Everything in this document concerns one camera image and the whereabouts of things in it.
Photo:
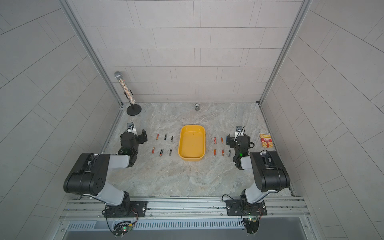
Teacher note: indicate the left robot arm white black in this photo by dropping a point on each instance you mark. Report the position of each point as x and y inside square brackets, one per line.
[88, 177]

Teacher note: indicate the yellow red card pack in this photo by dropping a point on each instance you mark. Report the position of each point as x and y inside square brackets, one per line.
[266, 141]

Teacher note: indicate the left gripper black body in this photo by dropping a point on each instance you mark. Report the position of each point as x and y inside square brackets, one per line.
[141, 138]

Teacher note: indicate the yellow plastic storage tray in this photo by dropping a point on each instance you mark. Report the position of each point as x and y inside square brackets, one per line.
[192, 144]

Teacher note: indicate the microphone on black stand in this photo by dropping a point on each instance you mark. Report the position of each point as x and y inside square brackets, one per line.
[134, 109]

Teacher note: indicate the circuit board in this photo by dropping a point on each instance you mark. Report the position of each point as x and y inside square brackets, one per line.
[251, 226]
[122, 228]

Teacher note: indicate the right circuit board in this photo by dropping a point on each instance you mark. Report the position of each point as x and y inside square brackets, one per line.
[251, 226]

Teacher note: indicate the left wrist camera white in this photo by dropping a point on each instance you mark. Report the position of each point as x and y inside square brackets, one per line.
[131, 128]

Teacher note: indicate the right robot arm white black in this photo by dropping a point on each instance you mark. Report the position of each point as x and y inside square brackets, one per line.
[270, 174]

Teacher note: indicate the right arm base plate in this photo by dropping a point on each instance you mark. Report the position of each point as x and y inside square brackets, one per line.
[243, 208]

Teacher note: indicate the left circuit board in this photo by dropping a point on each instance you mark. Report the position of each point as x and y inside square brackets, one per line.
[122, 228]

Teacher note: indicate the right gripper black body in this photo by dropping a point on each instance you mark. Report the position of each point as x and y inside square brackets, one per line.
[229, 141]

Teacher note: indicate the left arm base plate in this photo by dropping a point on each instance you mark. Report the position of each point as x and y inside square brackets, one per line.
[125, 210]

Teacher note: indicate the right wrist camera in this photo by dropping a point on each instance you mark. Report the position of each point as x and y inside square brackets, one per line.
[239, 131]

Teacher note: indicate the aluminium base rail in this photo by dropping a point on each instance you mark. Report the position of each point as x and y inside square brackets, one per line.
[167, 208]

